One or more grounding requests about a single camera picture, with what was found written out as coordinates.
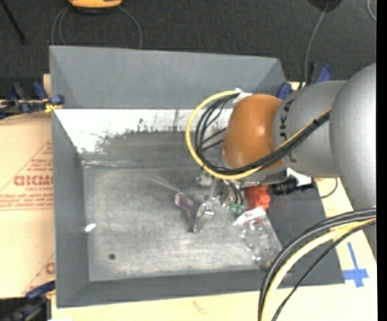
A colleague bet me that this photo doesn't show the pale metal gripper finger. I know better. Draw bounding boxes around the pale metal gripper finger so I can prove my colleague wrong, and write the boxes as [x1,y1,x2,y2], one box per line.
[191,201,216,233]
[174,191,196,231]

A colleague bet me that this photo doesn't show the orange plastic object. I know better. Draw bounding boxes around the orange plastic object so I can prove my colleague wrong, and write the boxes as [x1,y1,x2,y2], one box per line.
[246,183,270,211]

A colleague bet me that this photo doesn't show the grey metal bin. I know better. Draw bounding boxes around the grey metal bin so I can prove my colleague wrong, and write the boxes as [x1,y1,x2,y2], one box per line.
[48,45,345,307]

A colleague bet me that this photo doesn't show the clear plastic packet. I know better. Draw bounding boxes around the clear plastic packet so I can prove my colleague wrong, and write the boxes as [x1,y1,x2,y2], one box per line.
[231,207,283,270]

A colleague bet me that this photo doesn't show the brown cardboard board, red print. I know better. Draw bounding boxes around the brown cardboard board, red print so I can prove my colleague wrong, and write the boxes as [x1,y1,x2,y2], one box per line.
[0,74,57,300]

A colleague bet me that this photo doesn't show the black cylinder on white bracket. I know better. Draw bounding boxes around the black cylinder on white bracket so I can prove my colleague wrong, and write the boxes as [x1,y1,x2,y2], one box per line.
[271,167,315,195]

